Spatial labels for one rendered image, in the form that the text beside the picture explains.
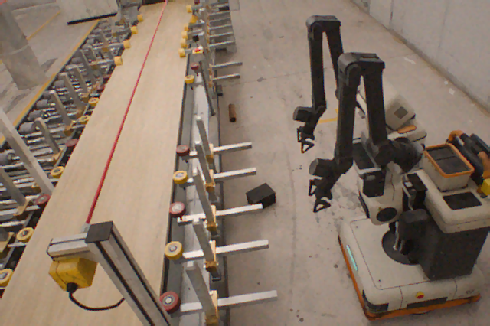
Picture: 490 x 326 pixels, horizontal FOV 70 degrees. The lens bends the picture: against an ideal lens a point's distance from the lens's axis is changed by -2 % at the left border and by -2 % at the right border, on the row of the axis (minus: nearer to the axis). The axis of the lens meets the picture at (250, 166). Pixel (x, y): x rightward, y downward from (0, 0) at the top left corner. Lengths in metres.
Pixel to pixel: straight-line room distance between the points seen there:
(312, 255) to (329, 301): 0.35
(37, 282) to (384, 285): 1.73
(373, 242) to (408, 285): 0.32
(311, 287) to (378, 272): 0.48
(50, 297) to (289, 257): 1.53
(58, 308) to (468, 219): 1.80
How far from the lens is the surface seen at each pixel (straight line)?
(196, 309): 1.51
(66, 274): 0.67
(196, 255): 1.64
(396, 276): 2.21
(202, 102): 3.21
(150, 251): 1.66
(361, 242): 2.33
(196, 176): 1.57
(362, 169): 1.64
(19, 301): 1.83
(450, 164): 1.95
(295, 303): 2.40
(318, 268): 2.53
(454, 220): 1.84
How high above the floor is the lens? 2.10
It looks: 39 degrees down
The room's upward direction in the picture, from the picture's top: 11 degrees counter-clockwise
